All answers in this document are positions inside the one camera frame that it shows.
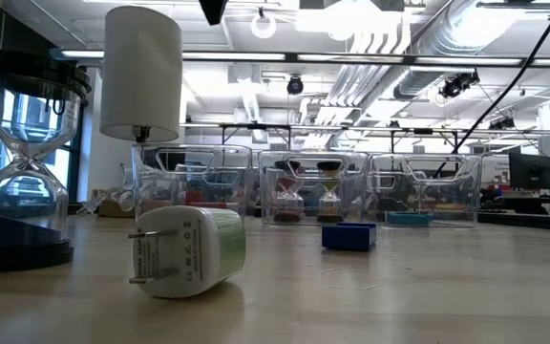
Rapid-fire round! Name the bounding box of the red USB charger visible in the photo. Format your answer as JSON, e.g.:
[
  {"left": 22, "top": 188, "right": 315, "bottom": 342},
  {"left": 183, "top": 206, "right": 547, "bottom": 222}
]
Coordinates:
[{"left": 183, "top": 189, "right": 232, "bottom": 210}]

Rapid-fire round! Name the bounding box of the black-capped hourglass red sand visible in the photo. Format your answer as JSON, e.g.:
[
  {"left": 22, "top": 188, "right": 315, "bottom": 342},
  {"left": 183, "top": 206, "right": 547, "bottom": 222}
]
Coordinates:
[{"left": 273, "top": 160, "right": 306, "bottom": 224}]

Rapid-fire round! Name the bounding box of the black-capped hourglass yellow sand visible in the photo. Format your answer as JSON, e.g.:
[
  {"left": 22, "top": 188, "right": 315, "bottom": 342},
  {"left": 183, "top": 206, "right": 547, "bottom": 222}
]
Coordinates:
[{"left": 316, "top": 161, "right": 345, "bottom": 224}]

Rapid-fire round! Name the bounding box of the teal rectangular box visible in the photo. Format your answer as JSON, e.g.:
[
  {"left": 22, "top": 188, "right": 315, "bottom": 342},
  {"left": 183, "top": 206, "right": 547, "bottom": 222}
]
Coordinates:
[{"left": 385, "top": 211, "right": 434, "bottom": 227}]

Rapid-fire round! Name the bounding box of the white cylindrical lamp shade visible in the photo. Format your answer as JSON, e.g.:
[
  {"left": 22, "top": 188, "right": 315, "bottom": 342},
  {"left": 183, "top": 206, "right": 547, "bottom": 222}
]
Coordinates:
[{"left": 98, "top": 5, "right": 184, "bottom": 144}]

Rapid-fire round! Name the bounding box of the clear plastic bin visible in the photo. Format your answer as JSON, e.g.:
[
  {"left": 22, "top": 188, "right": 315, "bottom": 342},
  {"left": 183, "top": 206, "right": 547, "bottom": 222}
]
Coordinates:
[
  {"left": 369, "top": 152, "right": 484, "bottom": 228},
  {"left": 258, "top": 150, "right": 372, "bottom": 226},
  {"left": 131, "top": 142, "right": 258, "bottom": 221}
]

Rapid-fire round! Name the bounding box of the brown cardboard box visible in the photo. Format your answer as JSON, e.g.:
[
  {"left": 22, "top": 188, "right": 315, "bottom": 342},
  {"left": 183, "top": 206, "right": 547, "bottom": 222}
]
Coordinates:
[{"left": 96, "top": 200, "right": 136, "bottom": 219}]

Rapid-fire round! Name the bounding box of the white green USB charger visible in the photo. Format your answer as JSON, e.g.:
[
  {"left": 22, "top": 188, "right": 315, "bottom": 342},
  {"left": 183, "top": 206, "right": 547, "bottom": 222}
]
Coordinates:
[{"left": 128, "top": 205, "right": 247, "bottom": 300}]

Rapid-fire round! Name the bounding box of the blue rectangular box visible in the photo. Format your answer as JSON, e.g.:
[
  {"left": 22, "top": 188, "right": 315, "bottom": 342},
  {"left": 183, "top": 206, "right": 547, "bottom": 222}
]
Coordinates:
[{"left": 321, "top": 222, "right": 378, "bottom": 252}]

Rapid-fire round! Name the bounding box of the black-capped hourglass black sand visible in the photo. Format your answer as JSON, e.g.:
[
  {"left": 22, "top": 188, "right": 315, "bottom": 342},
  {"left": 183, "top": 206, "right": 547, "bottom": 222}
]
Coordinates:
[{"left": 0, "top": 50, "right": 93, "bottom": 274}]

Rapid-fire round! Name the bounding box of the black computer monitor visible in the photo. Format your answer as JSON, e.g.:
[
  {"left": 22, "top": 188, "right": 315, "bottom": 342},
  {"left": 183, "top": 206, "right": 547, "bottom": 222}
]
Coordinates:
[{"left": 508, "top": 152, "right": 550, "bottom": 191}]

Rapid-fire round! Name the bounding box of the dark desk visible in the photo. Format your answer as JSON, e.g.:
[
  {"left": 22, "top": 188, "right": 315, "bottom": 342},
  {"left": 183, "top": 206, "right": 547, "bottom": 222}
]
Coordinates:
[{"left": 477, "top": 198, "right": 550, "bottom": 233}]

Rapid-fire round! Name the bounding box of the white ring light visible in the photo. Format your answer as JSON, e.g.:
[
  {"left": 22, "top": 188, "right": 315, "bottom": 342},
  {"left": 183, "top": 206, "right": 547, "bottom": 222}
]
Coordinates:
[{"left": 250, "top": 7, "right": 279, "bottom": 41}]

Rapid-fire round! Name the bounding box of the black dome ceiling camera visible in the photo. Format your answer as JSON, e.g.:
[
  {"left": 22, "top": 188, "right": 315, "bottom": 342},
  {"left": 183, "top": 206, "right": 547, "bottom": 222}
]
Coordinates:
[{"left": 286, "top": 75, "right": 305, "bottom": 97}]

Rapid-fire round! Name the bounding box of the black horizontal frame bar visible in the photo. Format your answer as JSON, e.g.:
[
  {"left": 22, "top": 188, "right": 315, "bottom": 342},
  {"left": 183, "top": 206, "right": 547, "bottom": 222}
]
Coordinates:
[{"left": 50, "top": 47, "right": 550, "bottom": 67}]

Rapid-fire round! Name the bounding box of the white lamp cable bundle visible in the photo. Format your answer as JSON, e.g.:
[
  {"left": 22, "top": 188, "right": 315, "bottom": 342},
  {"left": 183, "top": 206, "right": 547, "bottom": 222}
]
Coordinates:
[{"left": 79, "top": 188, "right": 136, "bottom": 215}]

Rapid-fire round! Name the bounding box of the black ceiling camera cluster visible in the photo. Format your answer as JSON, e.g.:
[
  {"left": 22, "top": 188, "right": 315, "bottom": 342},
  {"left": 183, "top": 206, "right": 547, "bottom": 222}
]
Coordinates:
[{"left": 438, "top": 70, "right": 480, "bottom": 99}]

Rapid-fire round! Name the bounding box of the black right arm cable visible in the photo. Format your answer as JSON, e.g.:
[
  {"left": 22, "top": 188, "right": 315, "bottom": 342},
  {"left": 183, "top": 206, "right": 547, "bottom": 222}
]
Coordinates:
[{"left": 431, "top": 0, "right": 550, "bottom": 180}]

